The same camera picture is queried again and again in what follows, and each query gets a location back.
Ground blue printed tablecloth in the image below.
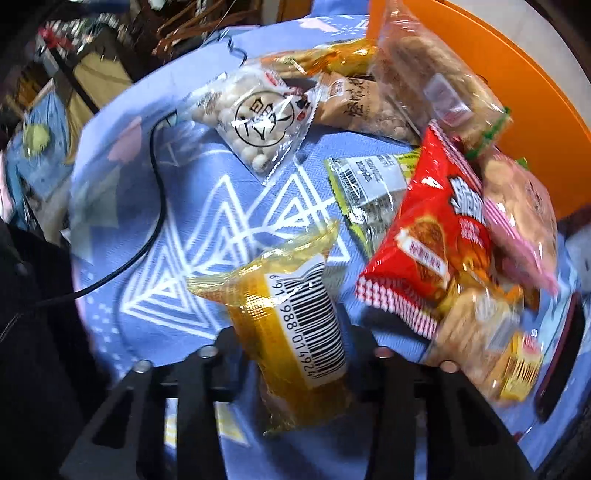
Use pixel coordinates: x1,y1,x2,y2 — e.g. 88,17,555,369
65,9,573,480

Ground pink cookie packet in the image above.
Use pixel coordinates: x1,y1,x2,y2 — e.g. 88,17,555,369
475,148,561,296

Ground yellow barcode snack packet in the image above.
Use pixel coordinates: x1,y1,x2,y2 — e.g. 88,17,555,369
186,220,354,437

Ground orange box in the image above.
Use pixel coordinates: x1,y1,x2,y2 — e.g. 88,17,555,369
367,0,591,222

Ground clear biscuit packet yellow end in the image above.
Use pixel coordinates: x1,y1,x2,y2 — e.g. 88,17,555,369
425,272,543,402

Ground brown nut snack packet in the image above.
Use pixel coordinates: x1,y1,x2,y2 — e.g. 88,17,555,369
314,74,423,144

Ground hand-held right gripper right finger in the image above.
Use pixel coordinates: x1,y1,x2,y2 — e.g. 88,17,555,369
346,325,532,480

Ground black cable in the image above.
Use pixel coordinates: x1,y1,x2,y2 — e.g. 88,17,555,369
28,113,178,308

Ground wooden chair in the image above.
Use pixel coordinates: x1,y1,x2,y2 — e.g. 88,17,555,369
152,0,278,58

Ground brown cardboard box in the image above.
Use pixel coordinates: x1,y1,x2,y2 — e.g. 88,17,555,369
65,44,139,125

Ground long yellow snack packet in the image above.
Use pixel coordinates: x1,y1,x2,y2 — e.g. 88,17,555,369
261,39,379,81

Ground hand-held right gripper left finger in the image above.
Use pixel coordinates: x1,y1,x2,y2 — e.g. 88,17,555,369
60,328,259,480

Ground green-edged clear snack packet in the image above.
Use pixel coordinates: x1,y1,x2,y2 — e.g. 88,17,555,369
324,148,423,257

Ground large clear rice cracker packet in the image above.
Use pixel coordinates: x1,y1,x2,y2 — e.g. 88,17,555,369
369,0,512,158

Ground clear packet of white balls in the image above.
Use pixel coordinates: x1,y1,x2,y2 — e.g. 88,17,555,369
182,65,319,186

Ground red snack packet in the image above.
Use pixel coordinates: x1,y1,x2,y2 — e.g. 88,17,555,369
356,121,497,340

